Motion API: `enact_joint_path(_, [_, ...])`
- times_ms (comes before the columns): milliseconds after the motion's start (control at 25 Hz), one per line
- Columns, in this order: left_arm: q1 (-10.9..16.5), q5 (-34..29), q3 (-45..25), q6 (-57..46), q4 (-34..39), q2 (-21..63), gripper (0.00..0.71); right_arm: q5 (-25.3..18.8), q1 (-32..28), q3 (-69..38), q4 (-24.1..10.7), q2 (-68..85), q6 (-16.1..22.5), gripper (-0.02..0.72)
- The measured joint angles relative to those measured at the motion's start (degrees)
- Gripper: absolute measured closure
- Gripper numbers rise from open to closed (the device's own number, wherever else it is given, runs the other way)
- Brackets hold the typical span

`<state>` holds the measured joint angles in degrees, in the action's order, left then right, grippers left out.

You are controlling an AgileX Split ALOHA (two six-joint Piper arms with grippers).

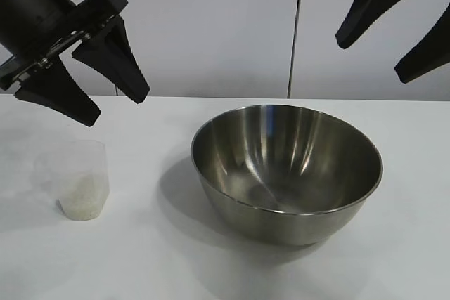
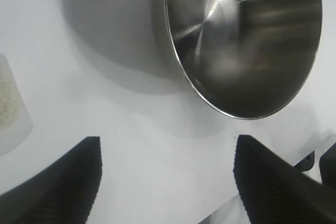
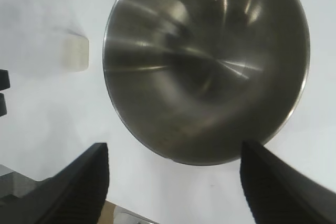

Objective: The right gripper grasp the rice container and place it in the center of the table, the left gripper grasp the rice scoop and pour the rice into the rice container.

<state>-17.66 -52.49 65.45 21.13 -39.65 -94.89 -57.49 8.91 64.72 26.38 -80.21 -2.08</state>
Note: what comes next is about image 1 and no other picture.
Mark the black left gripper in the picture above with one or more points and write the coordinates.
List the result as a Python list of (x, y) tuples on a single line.
[(31, 22)]

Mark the clear plastic measuring cup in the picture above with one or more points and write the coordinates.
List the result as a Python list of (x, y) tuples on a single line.
[(70, 166)]

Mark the white rice grains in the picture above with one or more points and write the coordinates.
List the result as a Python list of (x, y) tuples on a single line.
[(81, 203)]

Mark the stainless steel mixing bowl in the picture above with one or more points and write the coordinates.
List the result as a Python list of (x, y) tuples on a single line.
[(281, 224)]

